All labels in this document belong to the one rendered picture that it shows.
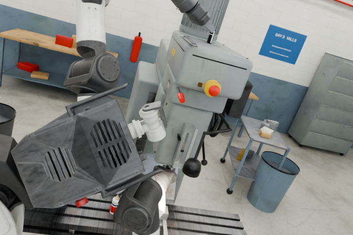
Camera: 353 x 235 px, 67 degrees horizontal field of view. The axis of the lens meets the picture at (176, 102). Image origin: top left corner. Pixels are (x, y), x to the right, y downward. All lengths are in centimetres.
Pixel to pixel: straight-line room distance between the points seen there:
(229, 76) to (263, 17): 488
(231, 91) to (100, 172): 56
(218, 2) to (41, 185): 102
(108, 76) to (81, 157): 25
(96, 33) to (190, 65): 33
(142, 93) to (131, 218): 90
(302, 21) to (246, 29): 117
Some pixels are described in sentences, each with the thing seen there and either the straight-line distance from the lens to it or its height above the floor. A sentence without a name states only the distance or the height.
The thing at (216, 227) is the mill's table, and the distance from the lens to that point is 168.
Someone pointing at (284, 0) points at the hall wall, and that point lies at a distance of 601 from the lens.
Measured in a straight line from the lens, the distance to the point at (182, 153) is 120.
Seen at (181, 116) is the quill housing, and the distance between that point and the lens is 115.
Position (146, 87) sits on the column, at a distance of 158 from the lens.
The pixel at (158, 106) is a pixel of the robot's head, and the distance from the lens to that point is 85.
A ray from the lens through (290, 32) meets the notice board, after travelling 615.
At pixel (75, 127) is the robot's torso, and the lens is 70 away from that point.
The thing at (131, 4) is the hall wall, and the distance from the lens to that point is 533.
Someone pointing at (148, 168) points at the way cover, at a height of 101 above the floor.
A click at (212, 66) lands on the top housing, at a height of 183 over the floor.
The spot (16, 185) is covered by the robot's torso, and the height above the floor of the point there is 143.
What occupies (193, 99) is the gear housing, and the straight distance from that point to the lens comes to 109.
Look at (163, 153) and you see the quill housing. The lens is 123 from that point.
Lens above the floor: 199
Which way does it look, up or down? 19 degrees down
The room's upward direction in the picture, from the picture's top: 17 degrees clockwise
